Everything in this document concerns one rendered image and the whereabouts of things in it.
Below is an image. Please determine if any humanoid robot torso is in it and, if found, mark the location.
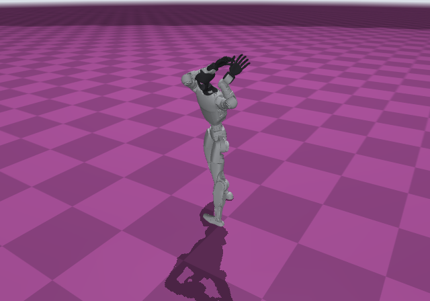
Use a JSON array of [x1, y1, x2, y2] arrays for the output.
[[196, 87, 227, 141]]

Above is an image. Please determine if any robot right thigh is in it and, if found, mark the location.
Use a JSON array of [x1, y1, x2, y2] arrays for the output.
[[204, 128, 214, 169]]

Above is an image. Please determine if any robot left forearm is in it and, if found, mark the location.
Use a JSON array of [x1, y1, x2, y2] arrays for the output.
[[218, 74, 237, 101]]

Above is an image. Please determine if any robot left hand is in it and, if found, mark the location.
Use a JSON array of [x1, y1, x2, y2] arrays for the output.
[[223, 54, 251, 83]]

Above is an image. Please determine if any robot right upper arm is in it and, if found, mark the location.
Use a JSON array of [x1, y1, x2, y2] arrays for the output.
[[181, 74, 199, 93]]

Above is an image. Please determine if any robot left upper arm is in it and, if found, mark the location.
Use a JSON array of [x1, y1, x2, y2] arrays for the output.
[[215, 97, 238, 111]]

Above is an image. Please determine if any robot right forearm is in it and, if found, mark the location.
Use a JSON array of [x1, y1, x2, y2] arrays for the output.
[[185, 64, 216, 81]]

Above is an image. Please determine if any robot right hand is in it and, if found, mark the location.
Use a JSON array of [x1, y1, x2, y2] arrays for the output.
[[207, 56, 235, 71]]

